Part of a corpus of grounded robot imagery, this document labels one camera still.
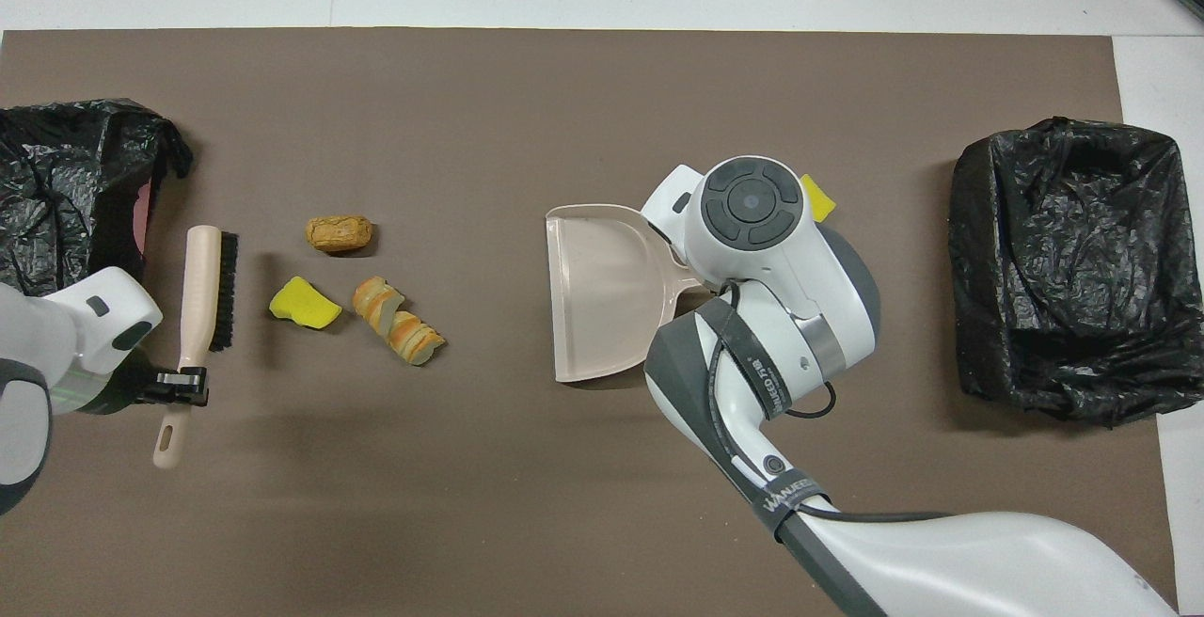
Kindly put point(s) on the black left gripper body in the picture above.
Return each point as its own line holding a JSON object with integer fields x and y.
{"x": 136, "y": 393}

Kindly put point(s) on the beige brush black bristles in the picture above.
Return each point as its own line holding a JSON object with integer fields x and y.
{"x": 198, "y": 288}

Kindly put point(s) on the yellow sponge green backed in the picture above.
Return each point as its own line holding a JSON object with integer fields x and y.
{"x": 301, "y": 307}

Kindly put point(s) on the croissant piece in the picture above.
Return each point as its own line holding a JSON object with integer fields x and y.
{"x": 376, "y": 302}
{"x": 414, "y": 340}

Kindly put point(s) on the brown bread roll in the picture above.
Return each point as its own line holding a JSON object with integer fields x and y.
{"x": 339, "y": 233}

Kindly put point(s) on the beige plastic dustpan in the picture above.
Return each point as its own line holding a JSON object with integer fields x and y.
{"x": 602, "y": 297}

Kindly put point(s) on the yellow sponge piece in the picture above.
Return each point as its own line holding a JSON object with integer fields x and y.
{"x": 820, "y": 201}

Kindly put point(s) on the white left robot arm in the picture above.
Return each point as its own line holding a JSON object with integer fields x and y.
{"x": 28, "y": 429}

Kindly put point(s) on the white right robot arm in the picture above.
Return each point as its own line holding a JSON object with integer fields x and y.
{"x": 941, "y": 561}

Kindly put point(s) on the black bag bin pink patch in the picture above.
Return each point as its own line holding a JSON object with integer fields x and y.
{"x": 56, "y": 184}

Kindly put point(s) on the black bag lined bin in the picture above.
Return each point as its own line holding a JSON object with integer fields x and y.
{"x": 1072, "y": 269}

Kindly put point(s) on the brown table mat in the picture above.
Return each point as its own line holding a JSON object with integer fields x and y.
{"x": 376, "y": 523}

